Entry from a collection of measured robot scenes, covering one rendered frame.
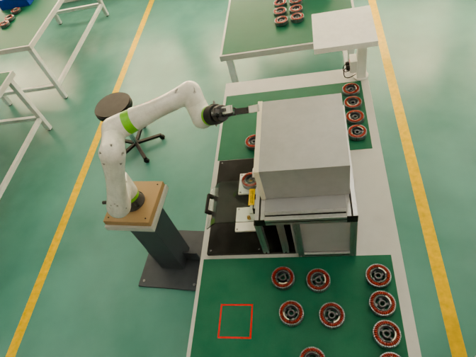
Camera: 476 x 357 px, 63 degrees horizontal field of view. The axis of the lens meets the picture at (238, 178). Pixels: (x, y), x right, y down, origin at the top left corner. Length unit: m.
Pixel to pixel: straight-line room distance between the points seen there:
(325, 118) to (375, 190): 0.62
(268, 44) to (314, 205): 1.85
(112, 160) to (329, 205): 0.99
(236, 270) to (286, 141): 0.74
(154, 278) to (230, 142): 1.19
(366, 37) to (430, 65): 1.85
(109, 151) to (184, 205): 1.55
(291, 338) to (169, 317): 1.23
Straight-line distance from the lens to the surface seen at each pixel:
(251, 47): 3.32
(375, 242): 2.07
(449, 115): 3.73
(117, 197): 2.09
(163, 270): 3.06
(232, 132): 2.62
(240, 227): 2.12
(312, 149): 1.66
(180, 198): 3.37
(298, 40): 3.29
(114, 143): 1.88
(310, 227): 1.79
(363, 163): 2.34
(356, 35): 2.45
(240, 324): 1.95
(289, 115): 1.82
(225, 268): 2.06
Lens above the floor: 2.57
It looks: 51 degrees down
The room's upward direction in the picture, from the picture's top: 20 degrees counter-clockwise
